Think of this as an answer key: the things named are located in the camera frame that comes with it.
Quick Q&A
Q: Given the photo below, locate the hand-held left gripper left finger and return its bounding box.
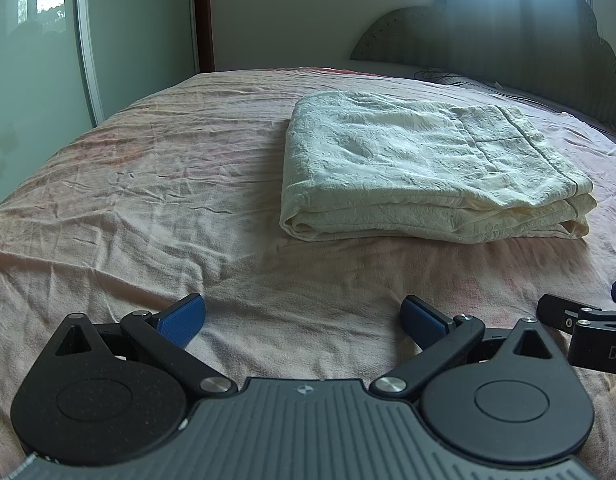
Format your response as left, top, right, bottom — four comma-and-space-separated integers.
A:
53, 294, 239, 402

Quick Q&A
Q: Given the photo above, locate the dark wooden wardrobe frame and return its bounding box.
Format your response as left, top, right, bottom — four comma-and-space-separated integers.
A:
190, 0, 217, 74

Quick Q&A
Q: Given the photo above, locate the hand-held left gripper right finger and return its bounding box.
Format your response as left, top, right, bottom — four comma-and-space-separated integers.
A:
370, 296, 558, 402

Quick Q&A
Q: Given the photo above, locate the grey upholstered headboard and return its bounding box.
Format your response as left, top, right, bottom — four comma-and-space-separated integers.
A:
350, 0, 616, 132

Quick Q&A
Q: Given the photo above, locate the black cable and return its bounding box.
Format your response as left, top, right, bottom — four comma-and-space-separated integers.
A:
414, 66, 469, 84

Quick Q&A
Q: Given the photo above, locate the plain glass wardrobe door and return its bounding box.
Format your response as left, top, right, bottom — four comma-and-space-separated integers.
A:
0, 0, 96, 211

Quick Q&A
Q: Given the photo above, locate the pink bed sheet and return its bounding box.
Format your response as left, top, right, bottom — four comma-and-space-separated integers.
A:
0, 66, 616, 480

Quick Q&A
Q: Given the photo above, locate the cream blanket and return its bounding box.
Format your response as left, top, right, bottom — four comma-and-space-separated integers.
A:
279, 91, 599, 246

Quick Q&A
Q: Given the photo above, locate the glass wardrobe door with flowers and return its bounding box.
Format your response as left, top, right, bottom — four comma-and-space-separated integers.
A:
77, 0, 199, 128

